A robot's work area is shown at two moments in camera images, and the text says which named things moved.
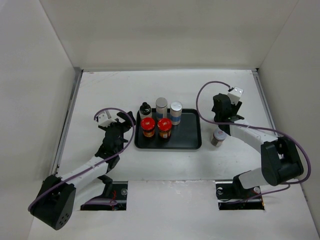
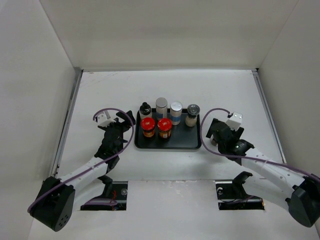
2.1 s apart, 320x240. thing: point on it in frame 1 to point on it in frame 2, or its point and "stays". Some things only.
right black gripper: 236,108 to 237,134
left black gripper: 128,123 stays
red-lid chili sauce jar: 148,124 stays
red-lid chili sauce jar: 164,125 stays
